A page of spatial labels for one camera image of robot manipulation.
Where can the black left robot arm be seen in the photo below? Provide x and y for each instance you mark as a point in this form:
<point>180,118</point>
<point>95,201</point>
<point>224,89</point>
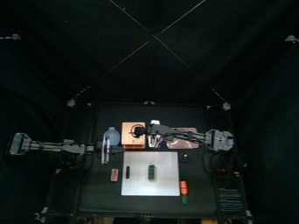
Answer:
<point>51,145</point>

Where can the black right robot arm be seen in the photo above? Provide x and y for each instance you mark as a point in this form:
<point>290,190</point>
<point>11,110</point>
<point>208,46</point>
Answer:
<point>191,135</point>

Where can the light blue bowl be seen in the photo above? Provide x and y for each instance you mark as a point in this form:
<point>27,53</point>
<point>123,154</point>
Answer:
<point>112,134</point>

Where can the pink rectangular tray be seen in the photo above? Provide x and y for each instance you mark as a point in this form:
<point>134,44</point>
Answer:
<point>183,143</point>

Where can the salmon nigiri toy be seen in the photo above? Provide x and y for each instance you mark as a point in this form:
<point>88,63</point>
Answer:
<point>114,175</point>

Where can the small black round object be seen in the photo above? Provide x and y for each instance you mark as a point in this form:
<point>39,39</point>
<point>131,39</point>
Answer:
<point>184,157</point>

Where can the orange toy carrot piece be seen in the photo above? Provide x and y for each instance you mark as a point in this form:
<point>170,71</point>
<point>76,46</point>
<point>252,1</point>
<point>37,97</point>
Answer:
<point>183,187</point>

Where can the yellow wooden support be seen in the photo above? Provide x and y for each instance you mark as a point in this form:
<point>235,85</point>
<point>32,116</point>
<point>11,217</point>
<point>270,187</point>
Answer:
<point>104,220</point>
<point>208,221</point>

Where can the green toy carrot top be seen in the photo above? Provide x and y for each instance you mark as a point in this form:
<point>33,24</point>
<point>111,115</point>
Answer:
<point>184,199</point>

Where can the white printed label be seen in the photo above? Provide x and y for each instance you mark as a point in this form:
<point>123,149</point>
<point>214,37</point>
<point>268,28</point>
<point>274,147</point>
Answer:
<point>230,201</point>

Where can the silver frame bracket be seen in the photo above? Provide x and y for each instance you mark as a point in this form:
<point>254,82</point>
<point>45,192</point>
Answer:
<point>71,102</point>
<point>15,37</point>
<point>291,38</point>
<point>226,105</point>

